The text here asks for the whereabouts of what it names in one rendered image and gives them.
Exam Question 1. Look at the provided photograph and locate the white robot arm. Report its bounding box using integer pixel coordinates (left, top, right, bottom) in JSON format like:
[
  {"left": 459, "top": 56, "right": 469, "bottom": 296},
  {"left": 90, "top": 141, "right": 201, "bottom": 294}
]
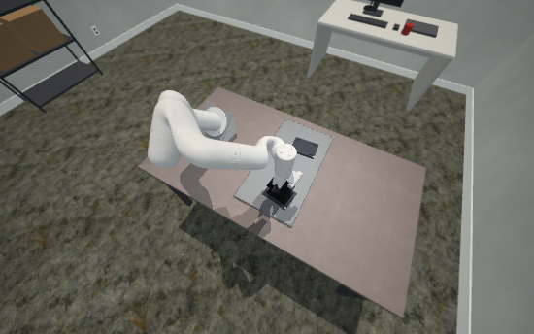
[{"left": 148, "top": 90, "right": 303, "bottom": 189}]

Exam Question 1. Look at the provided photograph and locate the black well plate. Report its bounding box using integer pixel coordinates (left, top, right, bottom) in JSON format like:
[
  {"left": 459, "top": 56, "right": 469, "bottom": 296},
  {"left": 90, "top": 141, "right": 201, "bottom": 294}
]
[
  {"left": 266, "top": 188, "right": 293, "bottom": 205},
  {"left": 267, "top": 177, "right": 293, "bottom": 199}
]

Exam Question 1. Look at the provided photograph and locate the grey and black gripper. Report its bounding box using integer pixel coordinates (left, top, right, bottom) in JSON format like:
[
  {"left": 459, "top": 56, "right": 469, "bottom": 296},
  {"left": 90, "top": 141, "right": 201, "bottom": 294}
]
[{"left": 272, "top": 174, "right": 286, "bottom": 194}]

